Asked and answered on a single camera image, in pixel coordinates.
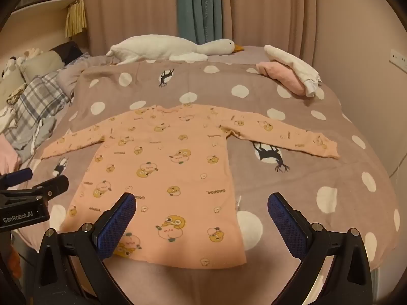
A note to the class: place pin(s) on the white goose plush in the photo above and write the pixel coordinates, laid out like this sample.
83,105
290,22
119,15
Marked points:
159,47

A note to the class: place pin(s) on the cream plush toy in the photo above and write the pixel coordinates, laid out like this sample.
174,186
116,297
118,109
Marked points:
31,52

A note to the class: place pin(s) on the beige pillow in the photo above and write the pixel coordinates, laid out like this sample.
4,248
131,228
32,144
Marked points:
41,62
9,85

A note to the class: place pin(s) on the white wall socket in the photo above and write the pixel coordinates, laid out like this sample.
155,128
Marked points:
398,57

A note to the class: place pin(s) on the black and white plush toy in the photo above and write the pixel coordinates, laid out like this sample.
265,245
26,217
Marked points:
9,65

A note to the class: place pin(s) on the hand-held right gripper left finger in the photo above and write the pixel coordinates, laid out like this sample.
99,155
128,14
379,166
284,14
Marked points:
117,225

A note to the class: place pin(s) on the floral cloth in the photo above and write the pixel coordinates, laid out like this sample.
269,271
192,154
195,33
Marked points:
16,97

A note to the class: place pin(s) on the mauve polka dot blanket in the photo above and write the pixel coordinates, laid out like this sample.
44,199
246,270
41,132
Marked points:
286,108

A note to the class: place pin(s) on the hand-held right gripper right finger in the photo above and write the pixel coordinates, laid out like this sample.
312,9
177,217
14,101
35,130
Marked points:
286,225

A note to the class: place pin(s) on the lilac bed sheet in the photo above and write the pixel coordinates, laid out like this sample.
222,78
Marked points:
251,52

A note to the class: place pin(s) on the lilac pillow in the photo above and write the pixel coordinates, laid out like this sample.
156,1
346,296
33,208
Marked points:
68,74

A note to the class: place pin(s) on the grey-blue ruffled cloth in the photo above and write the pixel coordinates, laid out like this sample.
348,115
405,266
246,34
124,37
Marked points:
38,133

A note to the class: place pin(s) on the yellow tassel fringe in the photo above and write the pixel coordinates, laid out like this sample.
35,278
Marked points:
75,19

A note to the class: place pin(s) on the white wall shelf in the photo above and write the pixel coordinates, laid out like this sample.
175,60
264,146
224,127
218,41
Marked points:
47,6

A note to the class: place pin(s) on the grey plaid quilt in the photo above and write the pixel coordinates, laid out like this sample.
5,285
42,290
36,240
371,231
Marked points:
38,98

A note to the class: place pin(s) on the pink cartoon print shirt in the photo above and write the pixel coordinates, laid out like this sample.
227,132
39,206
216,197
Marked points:
178,171

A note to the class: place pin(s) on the white folded cloth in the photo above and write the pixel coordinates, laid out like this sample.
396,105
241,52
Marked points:
295,62

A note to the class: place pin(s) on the pink curtain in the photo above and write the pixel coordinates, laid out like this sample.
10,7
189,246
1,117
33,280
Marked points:
270,6

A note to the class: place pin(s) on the white crumpled cloth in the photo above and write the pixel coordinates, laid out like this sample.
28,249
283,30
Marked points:
4,114

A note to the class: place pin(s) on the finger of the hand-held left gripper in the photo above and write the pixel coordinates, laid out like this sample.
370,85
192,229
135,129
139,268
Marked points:
20,175
54,184

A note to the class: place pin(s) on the dark brown pillow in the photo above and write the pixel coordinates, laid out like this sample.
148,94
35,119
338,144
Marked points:
68,50

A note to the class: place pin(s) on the pink garment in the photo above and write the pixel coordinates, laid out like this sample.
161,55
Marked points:
8,154

